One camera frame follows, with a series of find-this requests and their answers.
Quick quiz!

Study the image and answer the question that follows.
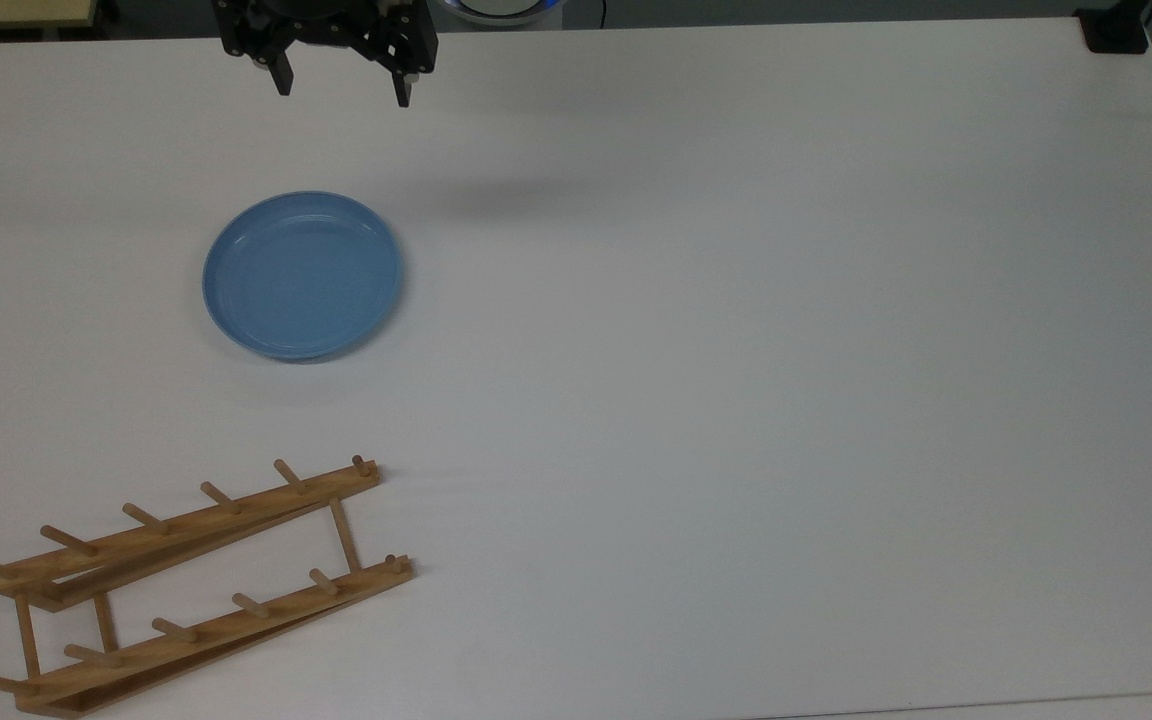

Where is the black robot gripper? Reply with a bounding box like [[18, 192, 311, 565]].
[[212, 0, 439, 109]]

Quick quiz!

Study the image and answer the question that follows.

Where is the blue round plate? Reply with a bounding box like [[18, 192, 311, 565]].
[[202, 191, 404, 363]]

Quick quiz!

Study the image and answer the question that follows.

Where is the wooden plate rack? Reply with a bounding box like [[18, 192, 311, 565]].
[[0, 454, 415, 719]]

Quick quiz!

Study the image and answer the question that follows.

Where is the yellowish side table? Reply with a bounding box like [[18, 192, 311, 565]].
[[0, 0, 97, 28]]

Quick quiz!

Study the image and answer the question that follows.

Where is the black camera pole with clamp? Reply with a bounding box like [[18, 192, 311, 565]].
[[1074, 0, 1152, 55]]

